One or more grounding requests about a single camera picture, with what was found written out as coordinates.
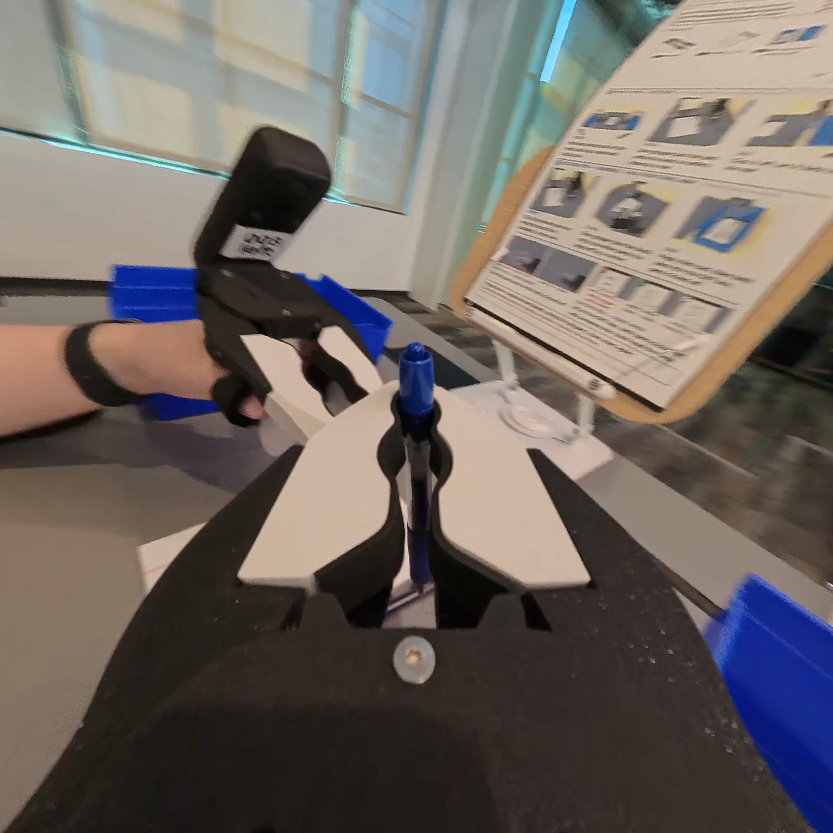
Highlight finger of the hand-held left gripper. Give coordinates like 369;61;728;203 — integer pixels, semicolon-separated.
241;335;346;450
318;324;386;417

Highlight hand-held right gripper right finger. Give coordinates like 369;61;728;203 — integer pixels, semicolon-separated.
430;385;592;619

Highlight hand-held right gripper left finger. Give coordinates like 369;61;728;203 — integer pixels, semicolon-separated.
237;383;411;616

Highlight blue gel pen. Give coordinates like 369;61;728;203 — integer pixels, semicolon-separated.
397;341;438;596

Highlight white lined notepad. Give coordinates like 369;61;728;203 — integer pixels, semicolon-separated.
137;521;436;631

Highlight person's left forearm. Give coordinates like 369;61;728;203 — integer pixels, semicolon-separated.
0;324;108;438

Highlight person's left hand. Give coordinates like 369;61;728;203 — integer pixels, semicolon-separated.
91;319;269;423

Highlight white board stand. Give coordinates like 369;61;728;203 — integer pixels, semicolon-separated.
452;338;616;484

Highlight blue plastic bin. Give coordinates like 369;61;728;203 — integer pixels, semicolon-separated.
704;573;833;833
107;263;394;420

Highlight black wristband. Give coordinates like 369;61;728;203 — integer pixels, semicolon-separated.
64;319;152;409

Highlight large window with blinds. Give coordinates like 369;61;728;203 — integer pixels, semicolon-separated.
59;0;433;214

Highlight printed instruction sheet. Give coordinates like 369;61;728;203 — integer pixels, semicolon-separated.
463;0;833;412

